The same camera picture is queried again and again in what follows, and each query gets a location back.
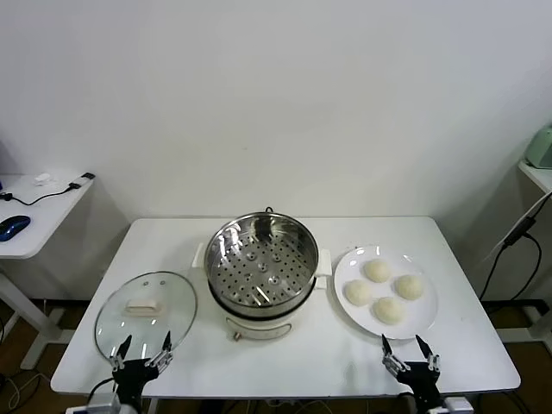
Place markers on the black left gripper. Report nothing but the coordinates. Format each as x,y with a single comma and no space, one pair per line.
133,375

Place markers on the pale green appliance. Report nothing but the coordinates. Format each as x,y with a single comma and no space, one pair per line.
541,148

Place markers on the glass pot lid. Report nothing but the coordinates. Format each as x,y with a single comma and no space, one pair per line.
144,307

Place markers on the small black desk device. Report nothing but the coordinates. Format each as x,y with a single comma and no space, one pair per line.
87,175

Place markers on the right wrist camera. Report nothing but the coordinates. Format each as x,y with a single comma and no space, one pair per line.
457,406

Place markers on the cream electric cooking pot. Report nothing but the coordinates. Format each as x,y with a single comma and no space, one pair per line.
259,328

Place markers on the white round plate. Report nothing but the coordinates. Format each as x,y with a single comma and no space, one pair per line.
345,276

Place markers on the white side desk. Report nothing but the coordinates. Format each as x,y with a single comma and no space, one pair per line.
43,220

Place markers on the small white desk object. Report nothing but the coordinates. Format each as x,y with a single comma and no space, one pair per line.
43,177

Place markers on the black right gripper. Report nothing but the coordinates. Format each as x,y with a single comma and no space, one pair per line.
420,384

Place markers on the white steamed baozi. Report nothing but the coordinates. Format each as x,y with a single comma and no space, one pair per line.
409,286
358,292
388,309
377,271

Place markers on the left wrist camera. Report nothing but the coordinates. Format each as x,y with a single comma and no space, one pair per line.
101,405

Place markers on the blue computer mouse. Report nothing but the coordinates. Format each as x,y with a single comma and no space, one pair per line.
13,226

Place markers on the stainless steel steamer basket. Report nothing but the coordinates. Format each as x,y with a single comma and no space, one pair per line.
259,267

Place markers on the white side shelf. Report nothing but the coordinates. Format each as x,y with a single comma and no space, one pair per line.
539,174

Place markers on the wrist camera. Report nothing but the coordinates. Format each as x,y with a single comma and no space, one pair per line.
457,406
101,405

